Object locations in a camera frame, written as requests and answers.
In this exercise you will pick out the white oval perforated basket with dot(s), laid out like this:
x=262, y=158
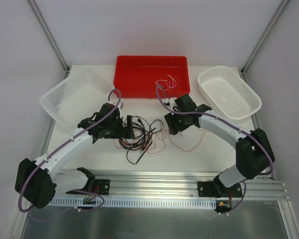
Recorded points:
x=227, y=93

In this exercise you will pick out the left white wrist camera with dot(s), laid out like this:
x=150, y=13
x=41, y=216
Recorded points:
x=119, y=106

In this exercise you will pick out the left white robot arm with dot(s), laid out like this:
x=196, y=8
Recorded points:
x=40, y=180

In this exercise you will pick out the aluminium mounting rail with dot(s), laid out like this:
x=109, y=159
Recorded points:
x=182, y=185

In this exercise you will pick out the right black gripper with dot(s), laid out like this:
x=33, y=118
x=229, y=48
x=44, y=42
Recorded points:
x=176, y=123

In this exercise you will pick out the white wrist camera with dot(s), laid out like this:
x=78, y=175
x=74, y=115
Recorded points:
x=119, y=106
x=170, y=102

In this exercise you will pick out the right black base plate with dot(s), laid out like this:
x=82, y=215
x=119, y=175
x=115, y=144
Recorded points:
x=206, y=189

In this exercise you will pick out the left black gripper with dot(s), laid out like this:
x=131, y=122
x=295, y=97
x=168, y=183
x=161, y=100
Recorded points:
x=129, y=127

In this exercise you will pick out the white slotted cable duct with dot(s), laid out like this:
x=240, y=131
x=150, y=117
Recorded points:
x=134, y=203

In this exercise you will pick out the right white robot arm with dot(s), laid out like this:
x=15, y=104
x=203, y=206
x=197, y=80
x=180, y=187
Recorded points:
x=253, y=152

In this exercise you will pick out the translucent white rectangular basket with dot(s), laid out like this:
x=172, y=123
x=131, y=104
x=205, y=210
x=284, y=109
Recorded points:
x=76, y=97

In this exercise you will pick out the red plastic bin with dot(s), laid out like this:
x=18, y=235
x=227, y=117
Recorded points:
x=137, y=76

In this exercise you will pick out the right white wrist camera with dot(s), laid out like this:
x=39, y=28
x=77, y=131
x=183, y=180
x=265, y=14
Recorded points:
x=170, y=102

